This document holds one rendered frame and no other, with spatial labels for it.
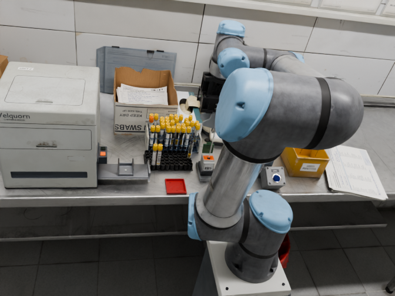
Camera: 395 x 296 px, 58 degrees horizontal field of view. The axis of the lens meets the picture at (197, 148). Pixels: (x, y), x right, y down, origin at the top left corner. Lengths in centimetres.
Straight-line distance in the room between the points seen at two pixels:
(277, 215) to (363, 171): 78
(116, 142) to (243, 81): 94
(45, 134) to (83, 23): 65
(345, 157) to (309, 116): 111
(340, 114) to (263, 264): 55
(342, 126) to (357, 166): 106
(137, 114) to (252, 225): 69
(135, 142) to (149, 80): 34
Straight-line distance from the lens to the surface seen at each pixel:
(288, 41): 178
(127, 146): 139
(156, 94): 160
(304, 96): 55
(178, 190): 124
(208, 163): 126
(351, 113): 58
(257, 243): 94
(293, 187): 139
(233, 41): 96
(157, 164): 128
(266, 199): 92
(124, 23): 160
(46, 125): 108
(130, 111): 139
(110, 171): 123
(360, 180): 156
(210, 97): 108
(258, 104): 52
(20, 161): 118
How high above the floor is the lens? 176
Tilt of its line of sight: 38 degrees down
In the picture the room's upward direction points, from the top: 12 degrees clockwise
